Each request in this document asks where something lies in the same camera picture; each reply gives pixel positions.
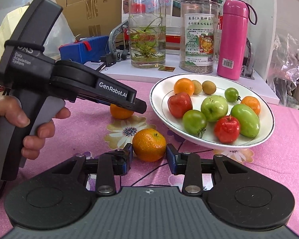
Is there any orange tangerine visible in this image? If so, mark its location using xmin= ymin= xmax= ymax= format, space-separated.
xmin=132 ymin=128 xmax=167 ymax=162
xmin=241 ymin=96 xmax=261 ymax=115
xmin=173 ymin=78 xmax=195 ymax=96
xmin=110 ymin=104 xmax=134 ymax=120

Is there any white ceramic plate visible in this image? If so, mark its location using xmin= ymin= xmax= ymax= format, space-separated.
xmin=149 ymin=73 xmax=275 ymax=151

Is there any brown cardboard box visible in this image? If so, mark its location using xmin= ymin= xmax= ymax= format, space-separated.
xmin=56 ymin=0 xmax=122 ymax=38

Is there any red capped plastic bottle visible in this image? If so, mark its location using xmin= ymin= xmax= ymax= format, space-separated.
xmin=128 ymin=2 xmax=146 ymax=61

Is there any tan longan fruit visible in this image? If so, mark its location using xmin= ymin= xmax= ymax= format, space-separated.
xmin=202 ymin=80 xmax=216 ymax=95
xmin=192 ymin=80 xmax=203 ymax=94

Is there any white flat board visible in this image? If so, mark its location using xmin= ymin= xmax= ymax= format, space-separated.
xmin=84 ymin=53 xmax=280 ymax=105

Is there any white plastic shopping bag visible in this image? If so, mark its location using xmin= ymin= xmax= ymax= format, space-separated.
xmin=29 ymin=0 xmax=75 ymax=60

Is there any clear plastic tea jar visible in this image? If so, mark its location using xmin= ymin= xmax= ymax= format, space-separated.
xmin=179 ymin=0 xmax=218 ymax=73

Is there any clear crumpled plastic bag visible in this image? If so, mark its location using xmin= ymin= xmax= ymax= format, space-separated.
xmin=266 ymin=33 xmax=299 ymax=110

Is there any white shelf unit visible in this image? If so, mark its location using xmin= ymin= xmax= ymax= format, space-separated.
xmin=248 ymin=0 xmax=299 ymax=80

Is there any tall glass plant vase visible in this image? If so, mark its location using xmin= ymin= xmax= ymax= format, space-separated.
xmin=128 ymin=0 xmax=166 ymax=68

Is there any large green oval fruit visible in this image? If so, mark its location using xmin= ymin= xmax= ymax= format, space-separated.
xmin=230 ymin=104 xmax=260 ymax=138

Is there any pink floral tablecloth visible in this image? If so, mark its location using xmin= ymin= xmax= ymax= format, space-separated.
xmin=0 ymin=79 xmax=299 ymax=237

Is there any grey metal lever press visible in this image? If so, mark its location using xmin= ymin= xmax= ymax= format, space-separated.
xmin=108 ymin=20 xmax=130 ymax=62

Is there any pink thermos bottle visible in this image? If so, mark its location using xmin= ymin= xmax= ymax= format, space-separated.
xmin=217 ymin=0 xmax=258 ymax=80

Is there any green round apple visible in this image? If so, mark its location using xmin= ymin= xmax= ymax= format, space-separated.
xmin=201 ymin=95 xmax=228 ymax=122

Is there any red small apple front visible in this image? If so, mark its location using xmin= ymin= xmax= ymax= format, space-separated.
xmin=214 ymin=115 xmax=240 ymax=144

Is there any small green tomato back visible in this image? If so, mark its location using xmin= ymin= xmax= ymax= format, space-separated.
xmin=225 ymin=87 xmax=239 ymax=103

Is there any blue plastic tool box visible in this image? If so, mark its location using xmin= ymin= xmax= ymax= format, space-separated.
xmin=59 ymin=36 xmax=109 ymax=64

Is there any red small apple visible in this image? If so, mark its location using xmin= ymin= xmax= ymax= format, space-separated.
xmin=167 ymin=92 xmax=193 ymax=119
xmin=214 ymin=115 xmax=240 ymax=144

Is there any person left hand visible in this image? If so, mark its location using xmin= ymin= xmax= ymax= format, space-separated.
xmin=0 ymin=94 xmax=72 ymax=160

